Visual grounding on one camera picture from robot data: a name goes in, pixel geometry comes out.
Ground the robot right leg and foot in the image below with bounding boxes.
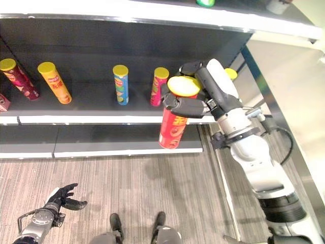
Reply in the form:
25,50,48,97
150,211,183,244

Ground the black white-edged store shelf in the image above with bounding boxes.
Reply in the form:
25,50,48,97
0,0,323,160

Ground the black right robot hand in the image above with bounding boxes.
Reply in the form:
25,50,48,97
160,58,244,119

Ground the chip can behind hand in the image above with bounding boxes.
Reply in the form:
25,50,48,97
224,68,239,82

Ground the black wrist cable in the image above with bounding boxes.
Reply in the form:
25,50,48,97
264,114,294,166

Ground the white container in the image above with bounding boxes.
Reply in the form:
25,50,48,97
265,0,293,15

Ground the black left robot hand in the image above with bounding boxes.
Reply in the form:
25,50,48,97
43,182,88,211

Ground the green can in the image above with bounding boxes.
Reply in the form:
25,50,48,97
196,0,216,8

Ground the dark red box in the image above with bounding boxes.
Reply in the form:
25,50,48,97
0,93,11,112

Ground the orange chip can yellow lid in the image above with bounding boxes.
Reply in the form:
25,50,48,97
37,62,73,105

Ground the maroon chip can yellow lid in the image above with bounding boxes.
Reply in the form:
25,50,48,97
0,58,40,101

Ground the pink chip can yellow lid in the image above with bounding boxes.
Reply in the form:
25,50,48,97
149,67,170,107

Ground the blue chip can yellow lid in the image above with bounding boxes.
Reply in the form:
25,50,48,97
112,65,129,106

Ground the red chip can yellow lid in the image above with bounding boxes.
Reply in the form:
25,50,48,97
158,75,202,150

